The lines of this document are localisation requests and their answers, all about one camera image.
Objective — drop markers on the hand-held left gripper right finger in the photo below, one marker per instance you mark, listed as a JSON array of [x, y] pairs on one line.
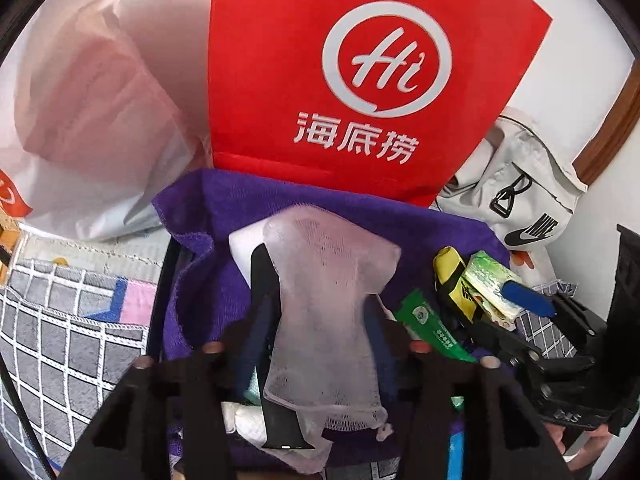
[[377, 340]]

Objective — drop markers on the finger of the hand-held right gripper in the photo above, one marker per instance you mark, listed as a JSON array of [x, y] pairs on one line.
[[525, 297], [500, 340]]

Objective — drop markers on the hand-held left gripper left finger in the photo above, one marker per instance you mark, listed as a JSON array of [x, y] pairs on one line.
[[250, 345]]

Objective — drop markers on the green wet wipes packet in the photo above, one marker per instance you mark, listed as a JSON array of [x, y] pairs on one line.
[[487, 285]]

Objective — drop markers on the green sachet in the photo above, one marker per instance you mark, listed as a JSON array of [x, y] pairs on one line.
[[430, 325]]

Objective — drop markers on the translucent white gauze cloth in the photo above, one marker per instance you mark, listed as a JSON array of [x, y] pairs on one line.
[[325, 285]]

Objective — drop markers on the purple towel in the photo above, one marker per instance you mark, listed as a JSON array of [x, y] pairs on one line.
[[215, 210]]

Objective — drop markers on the person's right hand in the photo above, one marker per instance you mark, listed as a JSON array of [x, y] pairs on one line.
[[575, 452]]

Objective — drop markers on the grey waist bag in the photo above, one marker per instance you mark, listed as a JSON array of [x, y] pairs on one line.
[[520, 195]]

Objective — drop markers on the grey checkered star blanket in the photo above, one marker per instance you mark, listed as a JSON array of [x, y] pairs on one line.
[[60, 360]]

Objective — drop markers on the white plastic shopping bag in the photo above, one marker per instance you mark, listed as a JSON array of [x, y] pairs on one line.
[[100, 135]]

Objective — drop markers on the red paper bag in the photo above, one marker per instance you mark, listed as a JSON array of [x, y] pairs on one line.
[[320, 60]]

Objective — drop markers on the brown wooden door frame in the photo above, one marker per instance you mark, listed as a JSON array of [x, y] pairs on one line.
[[615, 130]]

